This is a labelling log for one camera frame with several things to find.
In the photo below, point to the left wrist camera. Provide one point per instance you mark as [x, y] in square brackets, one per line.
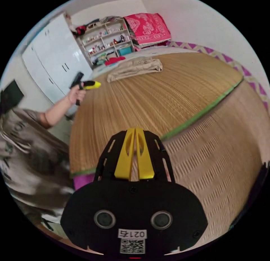
[76, 80]

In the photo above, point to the person's left forearm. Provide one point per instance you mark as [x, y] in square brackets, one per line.
[56, 111]

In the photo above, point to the white cupboard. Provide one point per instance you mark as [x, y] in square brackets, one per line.
[52, 60]

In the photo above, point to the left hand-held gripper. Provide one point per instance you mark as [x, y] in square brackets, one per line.
[84, 85]

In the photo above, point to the person's left hand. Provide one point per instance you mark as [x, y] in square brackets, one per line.
[76, 96]

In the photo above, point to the pile of clothes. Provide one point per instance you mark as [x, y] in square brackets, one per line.
[109, 60]

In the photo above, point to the person's body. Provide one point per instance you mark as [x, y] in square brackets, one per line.
[31, 157]

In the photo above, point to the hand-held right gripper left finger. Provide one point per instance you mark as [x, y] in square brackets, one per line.
[124, 159]

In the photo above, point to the light brown pants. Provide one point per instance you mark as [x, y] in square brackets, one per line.
[135, 69]

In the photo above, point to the white shelf with small items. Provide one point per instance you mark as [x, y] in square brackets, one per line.
[105, 41]

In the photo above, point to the bed with woven mat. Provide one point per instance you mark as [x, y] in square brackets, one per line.
[160, 109]

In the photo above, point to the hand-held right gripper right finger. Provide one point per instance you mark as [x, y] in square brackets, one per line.
[144, 159]

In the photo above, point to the red patterned blanket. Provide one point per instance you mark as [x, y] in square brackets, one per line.
[147, 31]

